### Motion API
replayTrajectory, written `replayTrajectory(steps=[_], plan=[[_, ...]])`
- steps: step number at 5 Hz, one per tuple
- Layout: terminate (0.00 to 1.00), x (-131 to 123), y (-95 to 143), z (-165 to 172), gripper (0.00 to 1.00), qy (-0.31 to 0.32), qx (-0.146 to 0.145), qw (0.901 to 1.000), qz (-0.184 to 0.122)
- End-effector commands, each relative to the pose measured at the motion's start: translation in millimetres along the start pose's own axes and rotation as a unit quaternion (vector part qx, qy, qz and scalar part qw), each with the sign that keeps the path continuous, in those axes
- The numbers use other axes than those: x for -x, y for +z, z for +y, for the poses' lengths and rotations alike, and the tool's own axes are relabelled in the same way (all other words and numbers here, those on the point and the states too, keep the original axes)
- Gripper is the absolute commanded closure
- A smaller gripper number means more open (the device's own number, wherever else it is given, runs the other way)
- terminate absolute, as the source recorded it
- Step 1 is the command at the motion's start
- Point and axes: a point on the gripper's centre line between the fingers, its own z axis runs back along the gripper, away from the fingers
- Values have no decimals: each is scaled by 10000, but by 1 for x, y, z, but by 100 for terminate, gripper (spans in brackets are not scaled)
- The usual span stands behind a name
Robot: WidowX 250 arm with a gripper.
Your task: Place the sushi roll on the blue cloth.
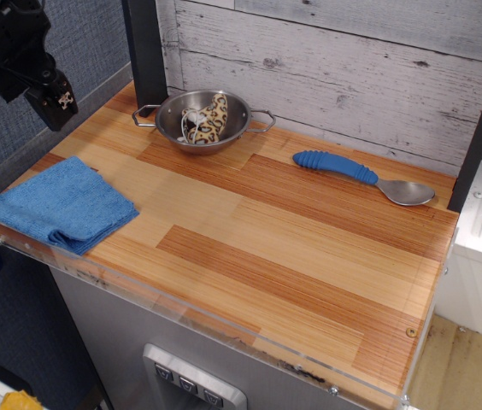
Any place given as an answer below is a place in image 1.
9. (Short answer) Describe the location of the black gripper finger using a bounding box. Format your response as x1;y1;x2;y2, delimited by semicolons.
24;85;79;132

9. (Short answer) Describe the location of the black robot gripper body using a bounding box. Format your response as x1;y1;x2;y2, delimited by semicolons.
0;1;72;103

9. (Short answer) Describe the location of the stainless steel two-handled bowl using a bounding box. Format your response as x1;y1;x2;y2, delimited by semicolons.
132;90;257;155

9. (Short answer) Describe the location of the leopard-print toy sushi roll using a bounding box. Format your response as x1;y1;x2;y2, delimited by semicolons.
177;93;228;145

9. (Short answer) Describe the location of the folded blue cloth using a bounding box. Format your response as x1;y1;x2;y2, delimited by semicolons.
0;156;138;255

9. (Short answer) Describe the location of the stainless toy fridge body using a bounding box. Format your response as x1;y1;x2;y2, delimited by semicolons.
51;269;352;409

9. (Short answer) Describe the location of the silver dispenser button panel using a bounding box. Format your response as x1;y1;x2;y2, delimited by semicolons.
143;343;248;409

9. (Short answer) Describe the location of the black vertical post left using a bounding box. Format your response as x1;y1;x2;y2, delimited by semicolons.
121;0;168;108

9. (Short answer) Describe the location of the clear acrylic guard rail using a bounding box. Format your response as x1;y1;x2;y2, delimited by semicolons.
0;85;457;409

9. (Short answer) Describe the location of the blue-handled metal spoon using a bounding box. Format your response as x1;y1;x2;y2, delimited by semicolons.
292;150;435;206

